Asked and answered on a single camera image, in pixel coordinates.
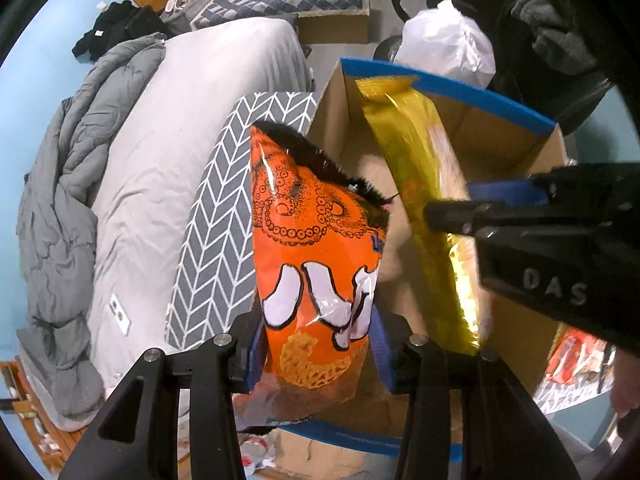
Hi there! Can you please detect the black office chair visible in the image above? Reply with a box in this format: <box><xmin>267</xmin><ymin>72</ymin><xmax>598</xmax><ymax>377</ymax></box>
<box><xmin>372</xmin><ymin>0</ymin><xmax>480</xmax><ymax>62</ymax></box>

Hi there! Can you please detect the grey quilted duvet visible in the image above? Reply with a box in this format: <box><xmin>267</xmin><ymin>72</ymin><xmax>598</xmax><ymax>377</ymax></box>
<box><xmin>16</xmin><ymin>34</ymin><xmax>166</xmax><ymax>431</ymax></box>

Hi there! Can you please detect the bed with grey sheet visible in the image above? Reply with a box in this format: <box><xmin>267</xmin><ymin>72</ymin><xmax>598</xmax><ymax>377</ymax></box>
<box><xmin>88</xmin><ymin>18</ymin><xmax>311</xmax><ymax>389</ymax></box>

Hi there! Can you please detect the orange octopus chip bag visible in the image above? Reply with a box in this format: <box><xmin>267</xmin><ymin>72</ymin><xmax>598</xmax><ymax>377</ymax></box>
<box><xmin>233</xmin><ymin>120</ymin><xmax>390</xmax><ymax>429</ymax></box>

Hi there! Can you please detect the long gold snack pack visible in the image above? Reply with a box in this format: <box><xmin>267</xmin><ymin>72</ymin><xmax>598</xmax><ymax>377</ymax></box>
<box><xmin>356</xmin><ymin>76</ymin><xmax>491</xmax><ymax>354</ymax></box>

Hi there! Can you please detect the red transparent snack bag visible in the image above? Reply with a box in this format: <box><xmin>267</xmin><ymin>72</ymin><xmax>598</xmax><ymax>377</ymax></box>
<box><xmin>544</xmin><ymin>327</ymin><xmax>608</xmax><ymax>386</ymax></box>

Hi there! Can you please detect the black clothes pile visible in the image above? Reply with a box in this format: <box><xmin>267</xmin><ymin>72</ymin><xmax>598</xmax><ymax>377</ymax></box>
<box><xmin>72</xmin><ymin>0</ymin><xmax>174</xmax><ymax>62</ymax></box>

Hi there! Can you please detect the blue cardboard box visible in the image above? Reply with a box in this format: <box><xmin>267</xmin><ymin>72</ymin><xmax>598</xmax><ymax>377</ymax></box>
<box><xmin>271</xmin><ymin>56</ymin><xmax>572</xmax><ymax>463</ymax></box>

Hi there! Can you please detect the white plastic bag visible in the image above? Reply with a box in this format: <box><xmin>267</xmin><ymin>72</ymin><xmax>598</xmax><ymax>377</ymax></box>
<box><xmin>394</xmin><ymin>0</ymin><xmax>496</xmax><ymax>89</ymax></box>

